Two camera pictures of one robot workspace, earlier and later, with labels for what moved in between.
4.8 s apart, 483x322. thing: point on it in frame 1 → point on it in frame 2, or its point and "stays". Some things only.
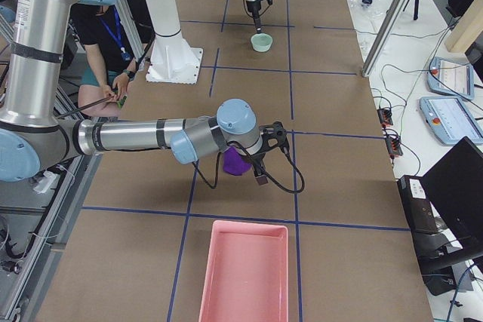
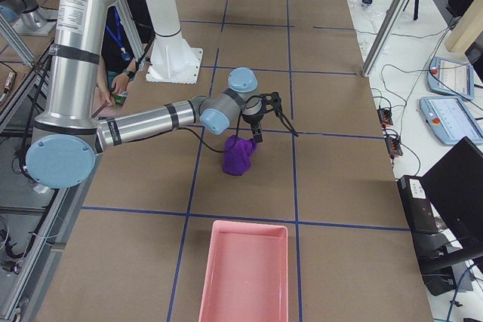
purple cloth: (234, 163) stays
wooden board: (468, 28) stays
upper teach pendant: (451, 77) stays
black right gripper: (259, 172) → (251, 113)
